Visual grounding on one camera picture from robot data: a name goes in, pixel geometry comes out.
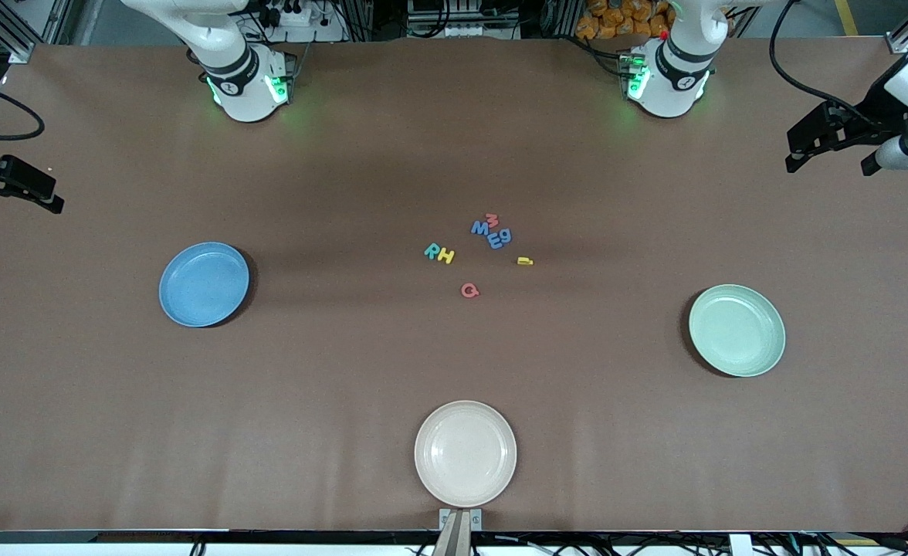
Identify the yellow foam letter H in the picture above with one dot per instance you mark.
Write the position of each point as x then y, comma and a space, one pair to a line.
446, 256

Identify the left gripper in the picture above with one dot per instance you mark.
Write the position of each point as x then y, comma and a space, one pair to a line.
881, 106

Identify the blue plate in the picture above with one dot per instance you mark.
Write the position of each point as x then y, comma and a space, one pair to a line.
203, 284

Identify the teal foam letter R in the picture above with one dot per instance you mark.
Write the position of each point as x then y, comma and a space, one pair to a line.
427, 252

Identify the green plate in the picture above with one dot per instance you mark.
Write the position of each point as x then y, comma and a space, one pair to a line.
737, 330

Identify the pink foam letter Q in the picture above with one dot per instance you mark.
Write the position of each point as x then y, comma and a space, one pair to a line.
463, 290

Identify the blue foam letter M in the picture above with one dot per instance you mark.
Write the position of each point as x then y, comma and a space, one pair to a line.
474, 230

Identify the pink foam letter m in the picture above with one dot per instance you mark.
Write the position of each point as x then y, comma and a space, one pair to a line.
492, 222

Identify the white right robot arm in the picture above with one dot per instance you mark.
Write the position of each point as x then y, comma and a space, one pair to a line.
238, 85

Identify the cream plate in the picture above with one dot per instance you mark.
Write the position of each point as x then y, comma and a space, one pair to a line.
465, 454

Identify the black equipment rack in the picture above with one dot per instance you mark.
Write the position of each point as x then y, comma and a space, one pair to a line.
462, 23

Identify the orange snack packets pile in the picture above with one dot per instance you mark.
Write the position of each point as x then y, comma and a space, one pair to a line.
616, 19

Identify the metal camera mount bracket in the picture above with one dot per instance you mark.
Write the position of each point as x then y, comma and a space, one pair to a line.
460, 529

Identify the blue foam letter E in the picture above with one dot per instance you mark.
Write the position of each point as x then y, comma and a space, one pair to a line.
494, 239

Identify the white power strip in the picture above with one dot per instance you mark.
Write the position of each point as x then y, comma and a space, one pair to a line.
299, 19

